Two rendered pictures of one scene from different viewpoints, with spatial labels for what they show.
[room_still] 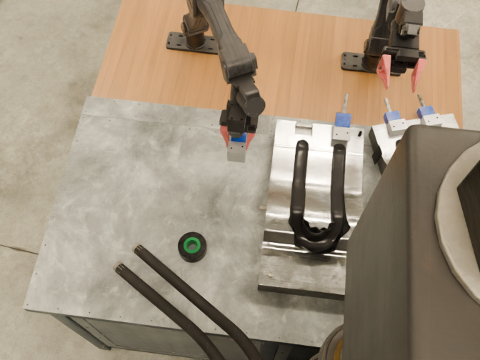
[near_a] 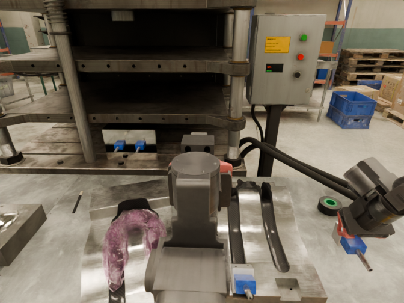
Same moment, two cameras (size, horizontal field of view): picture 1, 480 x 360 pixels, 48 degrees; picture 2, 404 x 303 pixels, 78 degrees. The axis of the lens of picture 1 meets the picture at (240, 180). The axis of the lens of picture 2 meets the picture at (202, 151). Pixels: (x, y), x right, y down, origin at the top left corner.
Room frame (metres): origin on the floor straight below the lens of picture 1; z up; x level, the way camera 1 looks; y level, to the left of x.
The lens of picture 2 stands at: (1.20, -0.43, 1.44)
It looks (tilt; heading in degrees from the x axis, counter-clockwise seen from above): 28 degrees down; 174
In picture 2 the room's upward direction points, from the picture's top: straight up
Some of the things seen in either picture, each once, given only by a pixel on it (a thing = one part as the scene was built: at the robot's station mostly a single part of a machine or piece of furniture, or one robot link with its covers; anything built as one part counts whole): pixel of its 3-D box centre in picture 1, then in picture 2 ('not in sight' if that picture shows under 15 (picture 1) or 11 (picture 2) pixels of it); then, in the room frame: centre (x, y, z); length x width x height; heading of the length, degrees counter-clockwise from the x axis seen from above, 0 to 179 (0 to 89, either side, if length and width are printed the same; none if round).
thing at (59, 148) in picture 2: not in sight; (139, 138); (-0.33, -0.69, 0.76); 1.30 x 0.84 x 0.07; 83
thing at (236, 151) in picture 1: (238, 137); (355, 247); (0.79, 0.00, 0.93); 0.13 x 0.05 x 0.05; 173
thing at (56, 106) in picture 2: not in sight; (137, 109); (-0.33, -0.67, 0.96); 1.29 x 0.83 x 0.18; 83
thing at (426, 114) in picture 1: (425, 111); not in sight; (0.93, -0.57, 0.86); 0.13 x 0.05 x 0.05; 10
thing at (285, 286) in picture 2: (303, 131); (287, 291); (0.85, -0.19, 0.87); 0.05 x 0.05 x 0.04; 83
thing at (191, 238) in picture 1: (192, 247); (329, 205); (0.50, 0.13, 0.82); 0.08 x 0.08 x 0.04
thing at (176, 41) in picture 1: (195, 36); not in sight; (1.24, 0.15, 0.84); 0.20 x 0.07 x 0.08; 82
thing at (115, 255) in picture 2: not in sight; (135, 235); (0.66, -0.57, 0.90); 0.26 x 0.18 x 0.08; 10
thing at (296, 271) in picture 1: (313, 203); (252, 223); (0.62, -0.21, 0.87); 0.50 x 0.26 x 0.14; 173
